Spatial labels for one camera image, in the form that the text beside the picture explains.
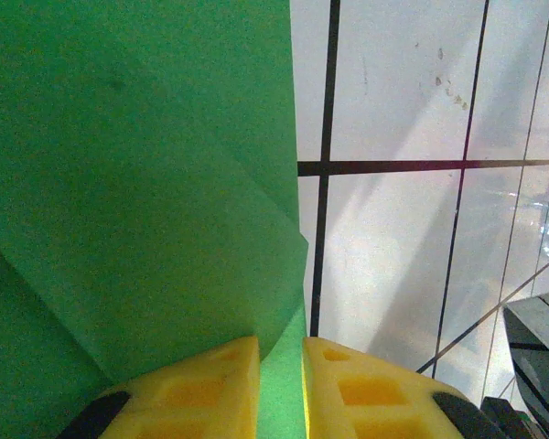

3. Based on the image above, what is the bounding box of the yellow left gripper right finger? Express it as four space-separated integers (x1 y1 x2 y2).
300 337 498 439

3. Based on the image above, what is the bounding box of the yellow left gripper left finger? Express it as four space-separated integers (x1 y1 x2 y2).
57 336 262 439

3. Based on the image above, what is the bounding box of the green paper sheet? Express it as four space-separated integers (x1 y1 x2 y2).
0 0 310 439

